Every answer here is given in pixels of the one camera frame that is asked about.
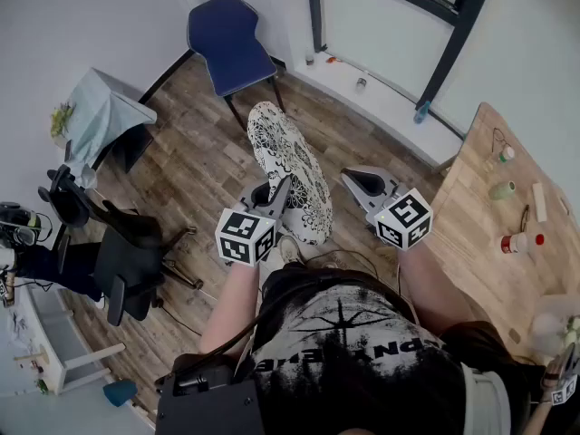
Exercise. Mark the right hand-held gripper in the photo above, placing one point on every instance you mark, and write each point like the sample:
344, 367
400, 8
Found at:
403, 225

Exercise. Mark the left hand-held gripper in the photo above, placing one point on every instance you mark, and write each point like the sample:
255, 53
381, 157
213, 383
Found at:
244, 238

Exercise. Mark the black and white floral cushion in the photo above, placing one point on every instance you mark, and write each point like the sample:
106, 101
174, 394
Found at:
290, 152

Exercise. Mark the blue chair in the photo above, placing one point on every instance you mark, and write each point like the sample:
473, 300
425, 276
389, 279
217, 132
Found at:
231, 48

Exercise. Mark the person's left forearm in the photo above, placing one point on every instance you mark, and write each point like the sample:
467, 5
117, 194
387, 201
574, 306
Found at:
231, 306

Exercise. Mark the person's right forearm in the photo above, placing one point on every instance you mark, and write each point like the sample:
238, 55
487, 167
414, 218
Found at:
430, 292

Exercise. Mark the black office chair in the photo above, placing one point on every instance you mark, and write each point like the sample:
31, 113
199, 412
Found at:
127, 252

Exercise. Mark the person's left shoe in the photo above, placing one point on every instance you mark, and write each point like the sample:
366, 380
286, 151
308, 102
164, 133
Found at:
290, 249

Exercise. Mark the person's black trousers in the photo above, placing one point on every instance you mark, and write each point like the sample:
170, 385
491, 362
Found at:
317, 274

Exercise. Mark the wooden table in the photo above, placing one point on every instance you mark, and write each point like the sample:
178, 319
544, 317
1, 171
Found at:
480, 279

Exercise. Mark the white bottle with red label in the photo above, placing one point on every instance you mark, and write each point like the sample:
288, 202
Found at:
514, 243

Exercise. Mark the blue plastic bottle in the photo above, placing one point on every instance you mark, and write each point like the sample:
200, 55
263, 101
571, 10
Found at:
421, 112

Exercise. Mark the white and green small bottle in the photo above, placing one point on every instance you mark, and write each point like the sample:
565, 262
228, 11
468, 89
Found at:
507, 153

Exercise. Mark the red bottle cap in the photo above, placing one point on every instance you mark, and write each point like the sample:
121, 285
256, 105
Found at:
539, 239

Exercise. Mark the white wooden block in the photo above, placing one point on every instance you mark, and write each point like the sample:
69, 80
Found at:
539, 202

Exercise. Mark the person's black and white shirt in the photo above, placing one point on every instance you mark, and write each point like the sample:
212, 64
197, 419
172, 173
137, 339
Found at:
362, 360

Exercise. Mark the black box on chest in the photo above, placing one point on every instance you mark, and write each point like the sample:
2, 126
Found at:
208, 406

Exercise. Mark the small orange object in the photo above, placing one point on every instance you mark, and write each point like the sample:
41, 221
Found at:
333, 60

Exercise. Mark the clear plastic bag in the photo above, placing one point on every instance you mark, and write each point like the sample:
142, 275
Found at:
553, 324

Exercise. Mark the small table with pale cloth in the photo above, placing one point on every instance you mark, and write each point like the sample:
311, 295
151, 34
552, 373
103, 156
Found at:
99, 116

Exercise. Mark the small glass jar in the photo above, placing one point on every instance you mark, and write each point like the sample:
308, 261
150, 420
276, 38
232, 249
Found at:
309, 59

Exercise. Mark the black helmet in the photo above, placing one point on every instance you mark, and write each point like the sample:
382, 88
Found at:
50, 265

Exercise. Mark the dark phone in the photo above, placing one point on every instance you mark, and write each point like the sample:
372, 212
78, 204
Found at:
68, 150

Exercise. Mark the teal round object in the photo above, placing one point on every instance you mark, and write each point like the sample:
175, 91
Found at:
118, 392

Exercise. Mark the bunch of yellow flowers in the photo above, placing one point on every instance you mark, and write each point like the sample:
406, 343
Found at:
61, 118

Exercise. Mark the idle grey hand-held gripper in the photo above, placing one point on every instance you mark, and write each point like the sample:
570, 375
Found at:
564, 390

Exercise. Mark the black window frame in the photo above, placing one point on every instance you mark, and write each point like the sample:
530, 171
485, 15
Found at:
446, 16

